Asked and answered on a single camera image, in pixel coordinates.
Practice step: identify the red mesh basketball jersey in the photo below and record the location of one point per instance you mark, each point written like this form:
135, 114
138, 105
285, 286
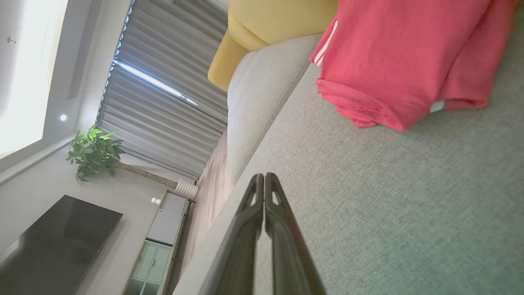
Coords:
389, 61

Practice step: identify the yellow sofa backrest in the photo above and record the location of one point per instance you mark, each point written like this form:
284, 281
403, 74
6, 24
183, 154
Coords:
278, 16

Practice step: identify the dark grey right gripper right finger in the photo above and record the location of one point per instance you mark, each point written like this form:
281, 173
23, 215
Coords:
286, 254

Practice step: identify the round ceiling detector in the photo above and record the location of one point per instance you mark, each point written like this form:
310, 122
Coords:
11, 40

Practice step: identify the small grey sofa seat cushion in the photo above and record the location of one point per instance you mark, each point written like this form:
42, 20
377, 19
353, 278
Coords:
262, 94

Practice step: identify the large grey sofa seat cushion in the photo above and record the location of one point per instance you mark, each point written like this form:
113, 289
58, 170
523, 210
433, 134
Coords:
389, 205

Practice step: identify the white ribbed plant pot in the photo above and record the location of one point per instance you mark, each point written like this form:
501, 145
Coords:
186, 189

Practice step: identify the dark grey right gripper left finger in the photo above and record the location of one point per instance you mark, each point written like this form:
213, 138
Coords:
241, 246

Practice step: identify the black flat television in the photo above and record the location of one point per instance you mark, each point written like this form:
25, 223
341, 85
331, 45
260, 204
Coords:
57, 246

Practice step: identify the grey pleated curtain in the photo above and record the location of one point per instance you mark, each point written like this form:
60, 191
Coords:
163, 123

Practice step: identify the green potted tree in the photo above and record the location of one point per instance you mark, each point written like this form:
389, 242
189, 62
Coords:
94, 151

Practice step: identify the white cabinet with glass doors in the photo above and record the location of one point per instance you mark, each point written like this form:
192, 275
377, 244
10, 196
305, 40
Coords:
168, 221

